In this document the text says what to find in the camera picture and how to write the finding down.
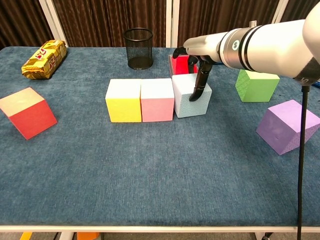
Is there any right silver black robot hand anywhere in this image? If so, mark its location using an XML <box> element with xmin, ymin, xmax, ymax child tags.
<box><xmin>172</xmin><ymin>31</ymin><xmax>229</xmax><ymax>102</ymax></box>

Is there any light blue foam cube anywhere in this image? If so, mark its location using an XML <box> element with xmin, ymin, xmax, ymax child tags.
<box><xmin>171</xmin><ymin>73</ymin><xmax>213</xmax><ymax>119</ymax></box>

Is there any green foam cube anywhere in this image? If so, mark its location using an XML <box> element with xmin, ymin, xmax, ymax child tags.
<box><xmin>235</xmin><ymin>69</ymin><xmax>281</xmax><ymax>103</ymax></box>

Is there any yellow foam cube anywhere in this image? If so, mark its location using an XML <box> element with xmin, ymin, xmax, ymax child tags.
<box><xmin>104</xmin><ymin>78</ymin><xmax>142</xmax><ymax>123</ymax></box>

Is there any red foam cube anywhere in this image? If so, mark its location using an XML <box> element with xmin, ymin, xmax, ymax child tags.
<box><xmin>0</xmin><ymin>86</ymin><xmax>58</xmax><ymax>141</ymax></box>

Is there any pink foam cube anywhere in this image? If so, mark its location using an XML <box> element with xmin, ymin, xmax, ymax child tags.
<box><xmin>140</xmin><ymin>78</ymin><xmax>175</xmax><ymax>123</ymax></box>

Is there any purple foam cube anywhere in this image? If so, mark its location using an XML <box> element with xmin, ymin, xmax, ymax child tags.
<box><xmin>255</xmin><ymin>99</ymin><xmax>320</xmax><ymax>156</ymax></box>

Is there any red ink pad case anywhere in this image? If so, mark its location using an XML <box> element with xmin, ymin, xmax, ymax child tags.
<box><xmin>167</xmin><ymin>54</ymin><xmax>201</xmax><ymax>76</ymax></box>

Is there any brown curtain panel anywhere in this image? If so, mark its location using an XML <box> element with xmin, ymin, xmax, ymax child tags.
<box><xmin>177</xmin><ymin>0</ymin><xmax>280</xmax><ymax>48</ymax></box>
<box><xmin>51</xmin><ymin>0</ymin><xmax>168</xmax><ymax>48</ymax></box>
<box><xmin>0</xmin><ymin>0</ymin><xmax>55</xmax><ymax>50</ymax></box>
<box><xmin>279</xmin><ymin>0</ymin><xmax>320</xmax><ymax>22</ymax></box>

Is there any black mesh pen holder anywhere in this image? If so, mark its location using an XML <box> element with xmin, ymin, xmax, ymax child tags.
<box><xmin>122</xmin><ymin>27</ymin><xmax>154</xmax><ymax>71</ymax></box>

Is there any gold biscuit packet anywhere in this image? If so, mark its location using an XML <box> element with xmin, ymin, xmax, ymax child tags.
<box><xmin>21</xmin><ymin>39</ymin><xmax>68</xmax><ymax>80</ymax></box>

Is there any orange plastic object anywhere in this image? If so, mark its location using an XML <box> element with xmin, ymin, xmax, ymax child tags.
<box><xmin>76</xmin><ymin>232</ymin><xmax>100</xmax><ymax>240</ymax></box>

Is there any white partition post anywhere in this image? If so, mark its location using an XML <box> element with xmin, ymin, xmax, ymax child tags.
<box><xmin>38</xmin><ymin>0</ymin><xmax>70</xmax><ymax>48</ymax></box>
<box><xmin>272</xmin><ymin>0</ymin><xmax>290</xmax><ymax>25</ymax></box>
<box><xmin>165</xmin><ymin>0</ymin><xmax>180</xmax><ymax>48</ymax></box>

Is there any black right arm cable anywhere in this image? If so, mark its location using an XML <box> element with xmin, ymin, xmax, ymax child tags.
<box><xmin>296</xmin><ymin>84</ymin><xmax>310</xmax><ymax>240</ymax></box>

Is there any white table frame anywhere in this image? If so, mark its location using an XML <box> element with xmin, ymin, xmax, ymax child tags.
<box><xmin>0</xmin><ymin>225</ymin><xmax>320</xmax><ymax>240</ymax></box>

